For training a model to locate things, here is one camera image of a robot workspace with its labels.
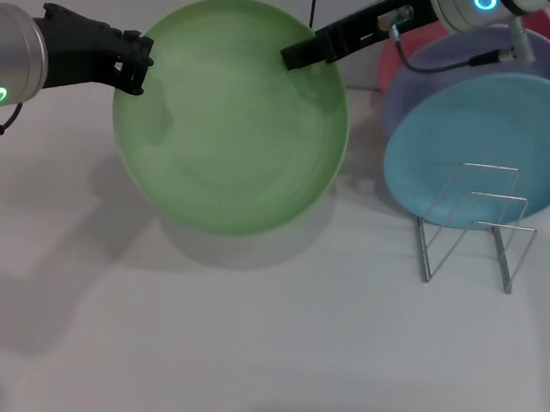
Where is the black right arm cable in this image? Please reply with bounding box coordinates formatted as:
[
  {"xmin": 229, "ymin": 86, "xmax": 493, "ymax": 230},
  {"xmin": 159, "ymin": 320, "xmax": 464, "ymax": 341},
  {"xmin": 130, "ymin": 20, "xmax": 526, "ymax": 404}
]
[{"xmin": 388, "ymin": 5, "xmax": 541, "ymax": 86}]

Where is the purple round plate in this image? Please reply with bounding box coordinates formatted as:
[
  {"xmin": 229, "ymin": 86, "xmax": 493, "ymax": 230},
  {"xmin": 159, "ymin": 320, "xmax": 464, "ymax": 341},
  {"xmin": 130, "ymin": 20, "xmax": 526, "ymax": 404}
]
[{"xmin": 378, "ymin": 13, "xmax": 550, "ymax": 154}]

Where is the green round plate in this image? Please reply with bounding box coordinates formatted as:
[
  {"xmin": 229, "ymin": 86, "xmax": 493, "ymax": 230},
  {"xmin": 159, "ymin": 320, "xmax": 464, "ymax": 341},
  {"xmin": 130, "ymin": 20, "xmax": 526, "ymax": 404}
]
[{"xmin": 101, "ymin": 0, "xmax": 362, "ymax": 247}]

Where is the silver wire plate rack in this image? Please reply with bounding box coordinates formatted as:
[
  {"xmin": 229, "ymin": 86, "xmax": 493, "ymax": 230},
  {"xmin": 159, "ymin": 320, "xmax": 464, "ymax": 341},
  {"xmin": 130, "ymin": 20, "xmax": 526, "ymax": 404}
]
[{"xmin": 408, "ymin": 157, "xmax": 544, "ymax": 297}]

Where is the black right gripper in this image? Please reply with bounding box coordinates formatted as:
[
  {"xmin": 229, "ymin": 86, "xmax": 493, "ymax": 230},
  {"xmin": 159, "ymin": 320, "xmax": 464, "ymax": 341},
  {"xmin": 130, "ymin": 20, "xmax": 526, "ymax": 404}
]
[{"xmin": 278, "ymin": 0, "xmax": 446, "ymax": 85}]

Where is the pink round plate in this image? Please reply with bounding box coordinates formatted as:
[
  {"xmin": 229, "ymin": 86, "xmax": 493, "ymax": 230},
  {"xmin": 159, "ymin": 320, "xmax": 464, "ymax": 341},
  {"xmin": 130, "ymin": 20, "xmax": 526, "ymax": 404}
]
[{"xmin": 375, "ymin": 0, "xmax": 550, "ymax": 112}]

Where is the light blue round plate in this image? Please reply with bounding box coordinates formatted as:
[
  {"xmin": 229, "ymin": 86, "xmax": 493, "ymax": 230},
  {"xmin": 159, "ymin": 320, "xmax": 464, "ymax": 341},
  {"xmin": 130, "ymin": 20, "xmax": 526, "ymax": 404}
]
[{"xmin": 376, "ymin": 60, "xmax": 550, "ymax": 239}]

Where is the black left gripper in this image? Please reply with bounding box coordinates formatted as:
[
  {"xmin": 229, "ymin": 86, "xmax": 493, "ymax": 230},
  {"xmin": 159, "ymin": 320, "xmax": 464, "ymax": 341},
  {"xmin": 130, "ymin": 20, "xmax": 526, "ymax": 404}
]
[{"xmin": 25, "ymin": 1, "xmax": 159, "ymax": 101}]

